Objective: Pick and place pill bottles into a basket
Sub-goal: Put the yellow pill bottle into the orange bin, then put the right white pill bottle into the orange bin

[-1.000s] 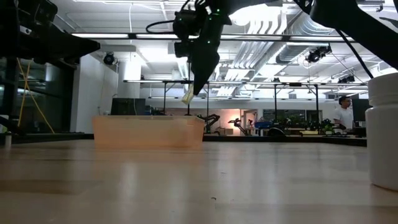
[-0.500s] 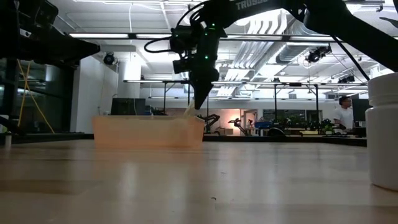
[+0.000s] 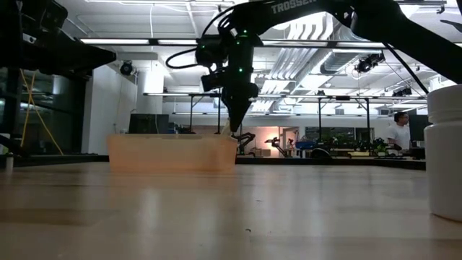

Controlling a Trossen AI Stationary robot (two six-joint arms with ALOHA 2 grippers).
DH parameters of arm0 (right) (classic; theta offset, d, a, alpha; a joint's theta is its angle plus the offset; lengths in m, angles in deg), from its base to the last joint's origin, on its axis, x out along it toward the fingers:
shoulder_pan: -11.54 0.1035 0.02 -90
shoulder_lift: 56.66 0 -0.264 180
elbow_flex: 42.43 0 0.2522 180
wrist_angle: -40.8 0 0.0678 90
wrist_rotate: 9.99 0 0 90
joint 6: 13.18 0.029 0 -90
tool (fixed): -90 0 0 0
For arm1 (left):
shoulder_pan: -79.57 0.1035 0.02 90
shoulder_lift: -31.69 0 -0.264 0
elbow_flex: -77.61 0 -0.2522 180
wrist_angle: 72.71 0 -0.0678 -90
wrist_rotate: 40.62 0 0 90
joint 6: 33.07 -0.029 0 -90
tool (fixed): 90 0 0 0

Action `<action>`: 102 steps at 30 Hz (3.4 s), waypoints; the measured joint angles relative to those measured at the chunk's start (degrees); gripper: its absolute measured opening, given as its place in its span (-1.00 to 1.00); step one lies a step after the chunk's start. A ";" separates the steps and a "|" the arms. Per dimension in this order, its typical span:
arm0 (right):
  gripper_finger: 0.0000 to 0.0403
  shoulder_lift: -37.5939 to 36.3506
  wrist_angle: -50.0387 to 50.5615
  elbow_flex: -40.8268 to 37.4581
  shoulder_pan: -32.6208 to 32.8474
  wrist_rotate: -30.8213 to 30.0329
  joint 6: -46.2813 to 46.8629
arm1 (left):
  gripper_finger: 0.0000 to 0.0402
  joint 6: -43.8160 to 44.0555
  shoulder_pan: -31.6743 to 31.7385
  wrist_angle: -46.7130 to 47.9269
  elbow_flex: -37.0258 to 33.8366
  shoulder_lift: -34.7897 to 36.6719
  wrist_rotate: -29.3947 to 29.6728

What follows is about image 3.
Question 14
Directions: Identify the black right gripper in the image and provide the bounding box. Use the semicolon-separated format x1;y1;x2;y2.
220;32;261;133

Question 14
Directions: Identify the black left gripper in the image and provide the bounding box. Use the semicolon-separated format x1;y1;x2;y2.
19;30;117;79

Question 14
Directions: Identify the large white pill bottle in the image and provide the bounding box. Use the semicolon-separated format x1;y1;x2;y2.
423;83;462;222

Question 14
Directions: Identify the translucent orange plastic basket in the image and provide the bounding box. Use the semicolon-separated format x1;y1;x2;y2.
107;133;239;173

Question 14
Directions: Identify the black box behind basket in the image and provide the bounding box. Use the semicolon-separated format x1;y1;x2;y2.
128;113;171;135

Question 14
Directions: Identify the long overhead light bar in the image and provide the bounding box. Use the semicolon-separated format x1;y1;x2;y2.
79;37;397;49

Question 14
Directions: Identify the blue chair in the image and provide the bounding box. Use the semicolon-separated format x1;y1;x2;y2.
295;139;318;151

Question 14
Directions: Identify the person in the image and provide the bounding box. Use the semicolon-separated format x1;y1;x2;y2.
387;111;412;151

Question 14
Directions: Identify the black ceiling camera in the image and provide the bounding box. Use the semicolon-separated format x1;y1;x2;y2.
120;60;135;77
354;52;386;74

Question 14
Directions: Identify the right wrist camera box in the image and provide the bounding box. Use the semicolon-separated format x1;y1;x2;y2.
200;69;227;92

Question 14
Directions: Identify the black workstation frame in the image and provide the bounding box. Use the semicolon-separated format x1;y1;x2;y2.
317;95;372;142
188;92;245;140

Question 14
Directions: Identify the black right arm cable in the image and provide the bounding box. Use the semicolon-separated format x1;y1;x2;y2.
165;45;204;70

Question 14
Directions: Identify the yellow strap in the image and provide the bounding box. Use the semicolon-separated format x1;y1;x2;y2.
19;69;64;157

